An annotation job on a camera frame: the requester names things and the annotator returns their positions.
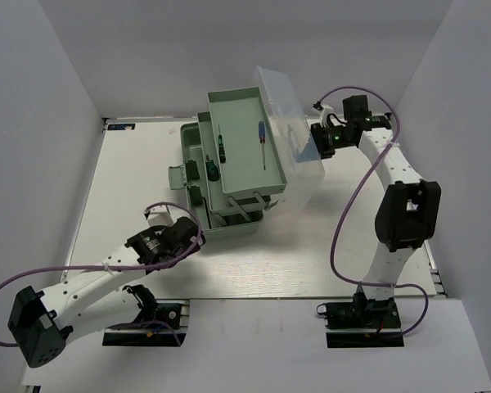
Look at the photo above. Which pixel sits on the stubby green flathead screwdriver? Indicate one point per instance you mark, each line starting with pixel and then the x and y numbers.
pixel 211 169

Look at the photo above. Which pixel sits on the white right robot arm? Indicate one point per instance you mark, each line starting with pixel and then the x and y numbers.
pixel 408 212

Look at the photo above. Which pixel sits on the green toolbox with clear lid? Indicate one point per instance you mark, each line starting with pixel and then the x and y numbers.
pixel 245 193

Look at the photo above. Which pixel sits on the thin black green precision screwdriver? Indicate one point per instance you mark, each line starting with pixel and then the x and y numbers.
pixel 221 148

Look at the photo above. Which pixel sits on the brown hex key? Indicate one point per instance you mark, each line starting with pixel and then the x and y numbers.
pixel 207 213

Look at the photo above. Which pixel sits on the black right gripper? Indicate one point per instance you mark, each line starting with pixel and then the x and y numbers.
pixel 315 147

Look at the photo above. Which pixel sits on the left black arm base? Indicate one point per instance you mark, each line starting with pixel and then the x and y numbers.
pixel 159 323

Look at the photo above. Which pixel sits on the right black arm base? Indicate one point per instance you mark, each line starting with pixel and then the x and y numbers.
pixel 362 323

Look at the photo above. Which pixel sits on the blue label sticker left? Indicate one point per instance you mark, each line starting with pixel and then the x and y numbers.
pixel 120 127

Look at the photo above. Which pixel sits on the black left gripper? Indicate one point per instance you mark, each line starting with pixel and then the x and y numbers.
pixel 160 228

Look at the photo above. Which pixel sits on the blue red handled screwdriver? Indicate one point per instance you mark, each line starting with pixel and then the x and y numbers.
pixel 262 141

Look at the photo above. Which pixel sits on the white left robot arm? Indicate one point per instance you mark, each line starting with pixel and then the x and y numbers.
pixel 109 295

